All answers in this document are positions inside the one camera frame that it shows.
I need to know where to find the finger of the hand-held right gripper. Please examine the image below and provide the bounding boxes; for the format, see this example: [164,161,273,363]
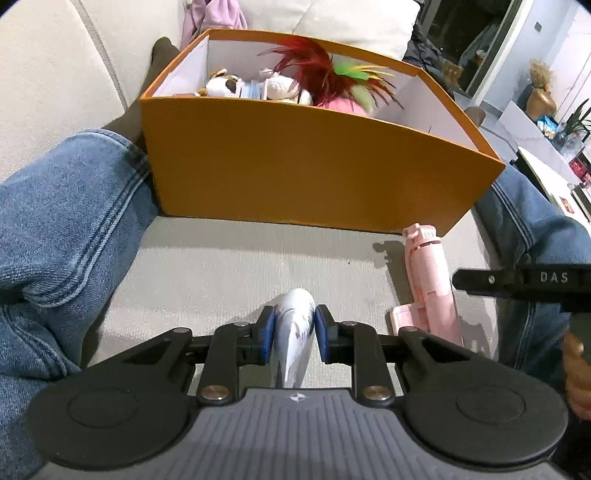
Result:
[451,266,523,296]

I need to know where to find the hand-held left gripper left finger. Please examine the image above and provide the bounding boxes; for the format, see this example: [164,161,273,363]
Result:
[122,305,279,407]

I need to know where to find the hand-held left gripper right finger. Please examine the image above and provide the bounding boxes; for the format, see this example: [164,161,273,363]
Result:
[314,304,468,407]

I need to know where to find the white printed tube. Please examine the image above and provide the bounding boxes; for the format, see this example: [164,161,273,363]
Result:
[271,288,317,389]

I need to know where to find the pink folding gadget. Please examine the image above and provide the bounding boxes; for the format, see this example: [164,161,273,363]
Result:
[389,222,464,348]

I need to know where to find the orange cardboard box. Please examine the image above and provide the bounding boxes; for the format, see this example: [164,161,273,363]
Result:
[139,28,507,237]

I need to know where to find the pink fuzzy ball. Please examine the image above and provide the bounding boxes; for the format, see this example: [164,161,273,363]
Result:
[318,96,371,114]

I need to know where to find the white plush toy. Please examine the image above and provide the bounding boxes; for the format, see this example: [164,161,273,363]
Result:
[259,68,313,105]

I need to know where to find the red green feather toy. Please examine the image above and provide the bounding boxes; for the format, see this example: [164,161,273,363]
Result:
[257,36,408,112]

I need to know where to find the person's right hand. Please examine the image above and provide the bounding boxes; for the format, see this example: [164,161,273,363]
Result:
[562,331,591,419]

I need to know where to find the person's right leg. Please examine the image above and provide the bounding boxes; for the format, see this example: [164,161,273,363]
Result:
[470,163,591,371]

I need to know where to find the person's leg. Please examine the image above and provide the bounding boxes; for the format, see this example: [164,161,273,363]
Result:
[0,128,161,474]
[470,163,591,371]

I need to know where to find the cream sofa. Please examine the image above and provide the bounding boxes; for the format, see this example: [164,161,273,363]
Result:
[0,0,502,398]

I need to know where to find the white side table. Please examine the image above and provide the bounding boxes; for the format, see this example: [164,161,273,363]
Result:
[500,100,591,219]

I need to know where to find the green potted plant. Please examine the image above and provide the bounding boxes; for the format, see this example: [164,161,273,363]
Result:
[560,98,591,140]

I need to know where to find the gold vase with dried flowers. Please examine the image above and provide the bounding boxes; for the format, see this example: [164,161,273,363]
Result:
[525,59,558,119]

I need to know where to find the black jacket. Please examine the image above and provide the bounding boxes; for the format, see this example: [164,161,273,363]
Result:
[401,21,456,99]

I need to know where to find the person's left leg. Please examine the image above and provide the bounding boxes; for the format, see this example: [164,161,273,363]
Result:
[0,128,161,474]

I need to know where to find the light blue packet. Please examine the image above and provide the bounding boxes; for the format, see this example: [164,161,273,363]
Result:
[240,80,269,100]

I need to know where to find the person's left foot brown sock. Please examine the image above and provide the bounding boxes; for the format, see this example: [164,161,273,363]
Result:
[102,38,182,154]

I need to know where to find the cream pillow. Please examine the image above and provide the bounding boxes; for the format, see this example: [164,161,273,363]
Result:
[235,0,422,62]

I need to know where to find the purple cloth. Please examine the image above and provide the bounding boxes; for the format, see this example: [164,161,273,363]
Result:
[179,0,249,50]

